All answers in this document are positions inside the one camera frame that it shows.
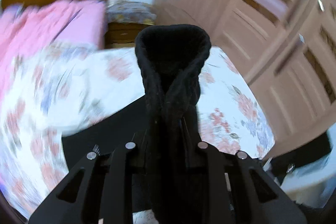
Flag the beige wooden wardrobe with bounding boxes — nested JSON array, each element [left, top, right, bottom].
[[154, 0, 335, 157]]

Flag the pink duvet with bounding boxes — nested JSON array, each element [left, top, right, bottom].
[[1, 0, 106, 93]]

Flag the floral cream bed quilt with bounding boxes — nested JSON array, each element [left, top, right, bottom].
[[1, 44, 275, 218]]

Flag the floral cloth on nightstand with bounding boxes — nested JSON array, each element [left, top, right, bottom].
[[106, 0, 157, 26]]

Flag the black pants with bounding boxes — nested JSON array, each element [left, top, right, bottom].
[[62, 24, 211, 223]]

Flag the wooden nightstand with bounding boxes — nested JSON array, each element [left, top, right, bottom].
[[104, 22, 150, 49]]

